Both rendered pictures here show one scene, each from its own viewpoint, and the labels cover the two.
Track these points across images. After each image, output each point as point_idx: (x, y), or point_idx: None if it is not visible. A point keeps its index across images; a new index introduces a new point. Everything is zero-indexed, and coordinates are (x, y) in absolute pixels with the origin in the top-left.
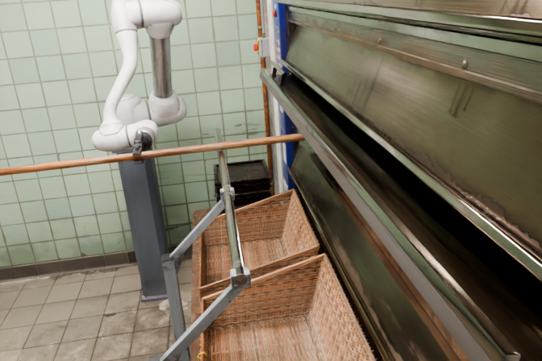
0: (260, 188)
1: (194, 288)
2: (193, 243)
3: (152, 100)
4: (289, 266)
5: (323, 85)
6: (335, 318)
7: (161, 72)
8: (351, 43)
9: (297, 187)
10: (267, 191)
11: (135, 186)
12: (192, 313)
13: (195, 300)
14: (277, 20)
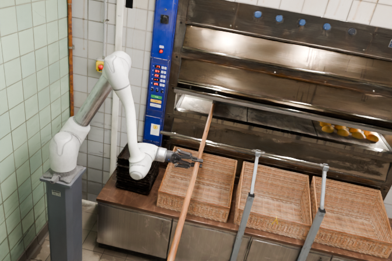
0: None
1: (196, 219)
2: (145, 208)
3: (81, 130)
4: (242, 173)
5: (262, 94)
6: (270, 178)
7: (101, 105)
8: (283, 77)
9: (198, 143)
10: None
11: (76, 205)
12: (217, 225)
13: (206, 221)
14: (163, 55)
